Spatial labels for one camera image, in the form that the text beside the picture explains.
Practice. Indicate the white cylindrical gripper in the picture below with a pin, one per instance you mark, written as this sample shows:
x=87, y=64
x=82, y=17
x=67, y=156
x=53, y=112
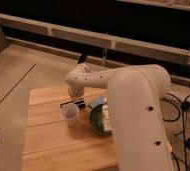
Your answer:
x=75, y=92

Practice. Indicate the blue eraser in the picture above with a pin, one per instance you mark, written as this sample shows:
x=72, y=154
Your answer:
x=97, y=101

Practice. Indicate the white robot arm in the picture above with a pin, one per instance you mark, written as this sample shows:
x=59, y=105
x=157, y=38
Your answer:
x=133, y=98

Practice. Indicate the dark green bowl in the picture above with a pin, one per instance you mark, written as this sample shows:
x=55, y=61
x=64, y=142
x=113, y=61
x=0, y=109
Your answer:
x=96, y=121

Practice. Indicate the white rectangular box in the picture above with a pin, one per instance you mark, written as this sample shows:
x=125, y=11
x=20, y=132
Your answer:
x=106, y=118

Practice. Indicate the white shelf rail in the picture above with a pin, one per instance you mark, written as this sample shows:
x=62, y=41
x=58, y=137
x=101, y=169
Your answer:
x=126, y=45

